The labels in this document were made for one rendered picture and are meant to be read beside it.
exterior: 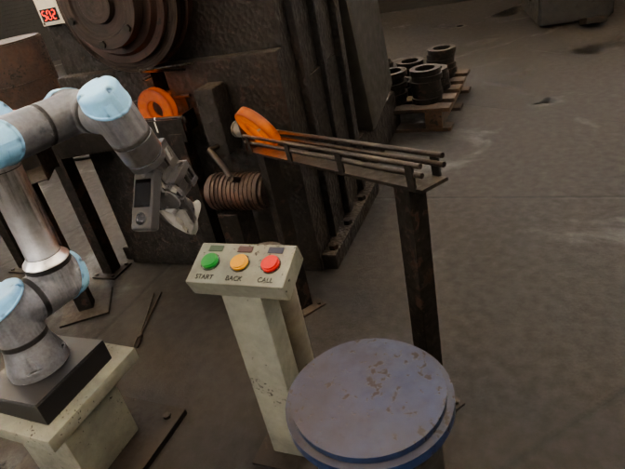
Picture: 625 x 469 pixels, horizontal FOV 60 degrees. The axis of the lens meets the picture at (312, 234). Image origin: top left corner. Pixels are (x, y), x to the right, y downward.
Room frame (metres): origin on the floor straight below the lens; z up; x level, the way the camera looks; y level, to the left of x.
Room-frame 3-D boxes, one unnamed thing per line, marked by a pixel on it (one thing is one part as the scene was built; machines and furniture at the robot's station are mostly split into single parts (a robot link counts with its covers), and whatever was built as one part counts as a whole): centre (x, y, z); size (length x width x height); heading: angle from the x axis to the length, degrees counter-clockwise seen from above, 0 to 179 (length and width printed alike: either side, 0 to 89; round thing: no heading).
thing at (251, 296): (1.00, 0.17, 0.31); 0.24 x 0.16 x 0.62; 64
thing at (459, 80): (3.63, -0.60, 0.22); 1.20 x 0.81 x 0.44; 62
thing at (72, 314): (1.93, 1.02, 0.36); 0.26 x 0.20 x 0.72; 99
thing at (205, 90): (1.87, 0.23, 0.68); 0.11 x 0.08 x 0.24; 154
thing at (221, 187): (1.69, 0.21, 0.27); 0.22 x 0.13 x 0.53; 64
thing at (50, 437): (1.13, 0.76, 0.28); 0.32 x 0.32 x 0.04; 62
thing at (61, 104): (0.98, 0.38, 0.99); 0.11 x 0.11 x 0.08; 52
